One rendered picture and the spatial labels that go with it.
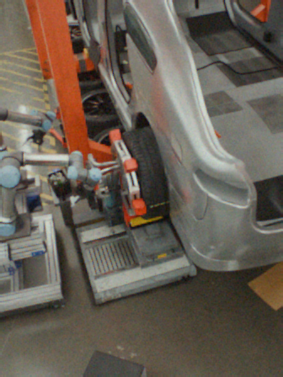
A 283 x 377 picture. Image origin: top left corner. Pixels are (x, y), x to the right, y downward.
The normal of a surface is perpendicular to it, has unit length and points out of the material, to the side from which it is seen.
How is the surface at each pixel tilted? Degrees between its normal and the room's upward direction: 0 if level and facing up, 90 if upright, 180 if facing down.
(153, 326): 0
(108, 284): 0
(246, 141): 22
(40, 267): 0
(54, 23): 90
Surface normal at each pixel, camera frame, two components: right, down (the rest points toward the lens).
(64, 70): 0.29, 0.64
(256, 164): 0.04, -0.46
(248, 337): -0.07, -0.72
